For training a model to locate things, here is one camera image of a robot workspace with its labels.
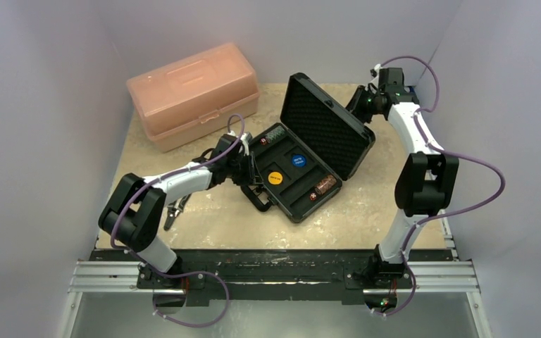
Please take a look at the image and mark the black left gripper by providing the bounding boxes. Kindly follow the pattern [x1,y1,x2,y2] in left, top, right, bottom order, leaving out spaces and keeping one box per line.
[226,151,263,186]

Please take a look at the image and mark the yellow big blind button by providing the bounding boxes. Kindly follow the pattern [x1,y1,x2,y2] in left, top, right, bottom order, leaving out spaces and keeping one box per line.
[268,171,284,185]

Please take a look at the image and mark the blue small blind button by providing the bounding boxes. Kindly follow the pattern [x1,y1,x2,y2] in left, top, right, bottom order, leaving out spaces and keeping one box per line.
[291,154,307,168]

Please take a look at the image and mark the black foam-lined poker case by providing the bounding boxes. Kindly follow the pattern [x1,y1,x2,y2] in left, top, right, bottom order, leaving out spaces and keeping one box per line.
[241,73,375,223]

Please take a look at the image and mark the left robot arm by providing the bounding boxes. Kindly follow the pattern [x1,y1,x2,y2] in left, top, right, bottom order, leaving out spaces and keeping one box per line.
[97,132,254,288]

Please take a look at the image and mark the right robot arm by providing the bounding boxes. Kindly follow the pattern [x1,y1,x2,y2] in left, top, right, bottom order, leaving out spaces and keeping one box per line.
[347,65,459,287]

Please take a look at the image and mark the pink translucent storage box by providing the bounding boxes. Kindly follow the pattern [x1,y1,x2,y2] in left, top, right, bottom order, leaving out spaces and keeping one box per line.
[126,43,260,152]

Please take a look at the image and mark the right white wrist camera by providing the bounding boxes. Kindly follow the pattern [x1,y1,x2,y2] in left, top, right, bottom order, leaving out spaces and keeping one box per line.
[370,63,382,87]

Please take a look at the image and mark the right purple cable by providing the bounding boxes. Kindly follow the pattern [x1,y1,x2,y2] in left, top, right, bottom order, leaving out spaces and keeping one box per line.
[378,56,506,262]

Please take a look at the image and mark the grey black handled pliers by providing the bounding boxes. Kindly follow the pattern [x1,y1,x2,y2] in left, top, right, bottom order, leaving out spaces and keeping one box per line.
[163,194,191,232]

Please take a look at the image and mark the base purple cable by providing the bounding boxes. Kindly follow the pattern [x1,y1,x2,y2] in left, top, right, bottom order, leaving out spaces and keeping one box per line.
[151,272,231,329]

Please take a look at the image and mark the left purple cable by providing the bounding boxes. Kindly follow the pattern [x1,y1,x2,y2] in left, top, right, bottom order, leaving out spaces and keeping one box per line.
[109,113,247,281]

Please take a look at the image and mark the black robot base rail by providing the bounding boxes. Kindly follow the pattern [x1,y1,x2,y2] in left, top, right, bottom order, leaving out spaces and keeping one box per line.
[89,249,452,311]

